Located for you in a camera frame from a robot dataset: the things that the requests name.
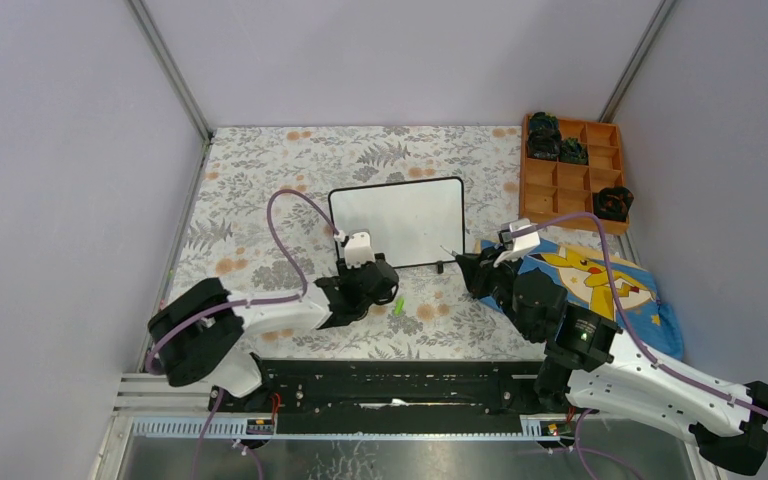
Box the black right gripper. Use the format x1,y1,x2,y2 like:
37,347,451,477
455,244,537,341

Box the green marker cap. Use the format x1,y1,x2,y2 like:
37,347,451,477
393,297,405,316

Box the small black-framed whiteboard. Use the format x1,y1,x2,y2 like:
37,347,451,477
328,176,466,268

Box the white marker pen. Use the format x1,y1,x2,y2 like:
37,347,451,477
439,245,458,258

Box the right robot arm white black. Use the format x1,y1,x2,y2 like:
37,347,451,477
455,248,768,476

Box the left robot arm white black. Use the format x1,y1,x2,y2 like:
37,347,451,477
145,254,399,411

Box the floral patterned table mat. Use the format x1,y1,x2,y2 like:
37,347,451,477
152,124,637,362

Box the black object tray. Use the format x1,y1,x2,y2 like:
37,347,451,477
527,111,559,133
526,129,562,161
593,186,635,222
559,137,589,165

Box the black object tray middle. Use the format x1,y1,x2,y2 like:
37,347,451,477
559,137,589,165

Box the black object tray right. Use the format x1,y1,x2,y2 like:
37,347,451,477
593,186,635,222

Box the blue yellow cartoon cloth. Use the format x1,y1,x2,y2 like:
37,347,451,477
473,238,685,359

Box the black object tray top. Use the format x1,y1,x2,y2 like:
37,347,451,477
527,111,559,133

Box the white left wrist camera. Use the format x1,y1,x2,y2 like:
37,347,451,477
334,230,375,269

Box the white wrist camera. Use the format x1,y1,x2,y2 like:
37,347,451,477
334,230,375,269
493,218,541,267

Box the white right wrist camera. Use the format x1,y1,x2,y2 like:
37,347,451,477
493,218,541,267

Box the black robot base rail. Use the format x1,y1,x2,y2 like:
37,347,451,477
208,359,575,435

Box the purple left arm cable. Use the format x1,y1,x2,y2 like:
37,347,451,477
144,188,346,480

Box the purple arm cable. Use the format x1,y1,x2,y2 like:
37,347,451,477
144,188,346,480
509,211,768,453

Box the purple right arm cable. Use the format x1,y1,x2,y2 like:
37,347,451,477
509,211,768,453

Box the right aluminium frame post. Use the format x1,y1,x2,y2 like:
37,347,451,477
599,0,680,123

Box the aluminium frame post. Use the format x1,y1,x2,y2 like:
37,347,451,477
599,0,680,123
125,0,214,142

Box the left aluminium frame post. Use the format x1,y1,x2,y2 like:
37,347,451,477
125,0,214,142

